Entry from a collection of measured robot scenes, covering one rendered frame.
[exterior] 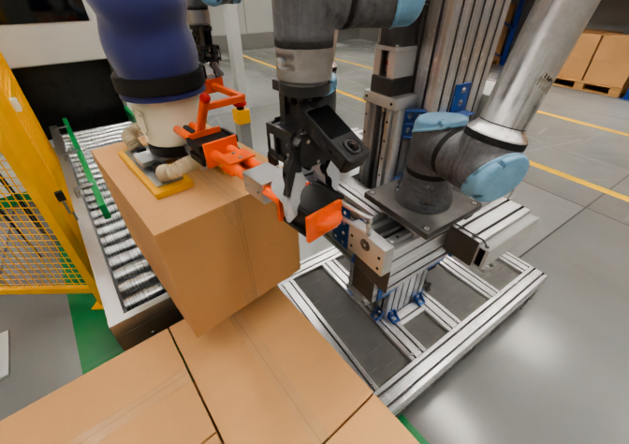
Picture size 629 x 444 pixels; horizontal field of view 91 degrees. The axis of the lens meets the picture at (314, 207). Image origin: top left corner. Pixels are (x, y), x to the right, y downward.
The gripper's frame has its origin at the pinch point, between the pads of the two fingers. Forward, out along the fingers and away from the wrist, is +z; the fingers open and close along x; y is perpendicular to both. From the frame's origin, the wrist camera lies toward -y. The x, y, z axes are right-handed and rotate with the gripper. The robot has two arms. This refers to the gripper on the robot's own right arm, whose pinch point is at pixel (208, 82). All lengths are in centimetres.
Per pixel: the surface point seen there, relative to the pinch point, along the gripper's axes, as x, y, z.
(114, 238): -51, -24, 66
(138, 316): -56, 34, 60
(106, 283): -61, 11, 60
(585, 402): 76, 158, 120
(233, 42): 145, -238, 23
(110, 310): -63, 25, 60
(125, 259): -51, -5, 66
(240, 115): 21.0, -17.5, 22.4
